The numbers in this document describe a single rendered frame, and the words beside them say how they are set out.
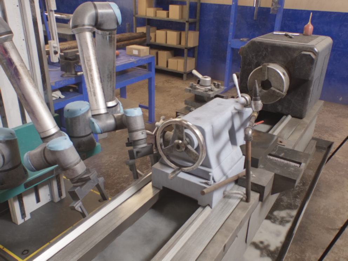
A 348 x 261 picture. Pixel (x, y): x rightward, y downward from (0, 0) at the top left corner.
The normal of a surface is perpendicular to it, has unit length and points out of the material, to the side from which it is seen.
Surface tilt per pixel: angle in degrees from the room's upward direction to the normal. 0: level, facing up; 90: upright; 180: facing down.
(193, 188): 90
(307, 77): 90
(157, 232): 16
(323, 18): 90
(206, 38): 90
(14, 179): 70
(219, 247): 0
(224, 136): 76
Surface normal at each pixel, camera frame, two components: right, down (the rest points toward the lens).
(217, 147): 0.81, -0.07
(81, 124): 0.56, 0.37
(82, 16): 0.33, -0.06
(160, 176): -0.52, 0.33
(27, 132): 0.84, 0.25
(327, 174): 0.04, -0.91
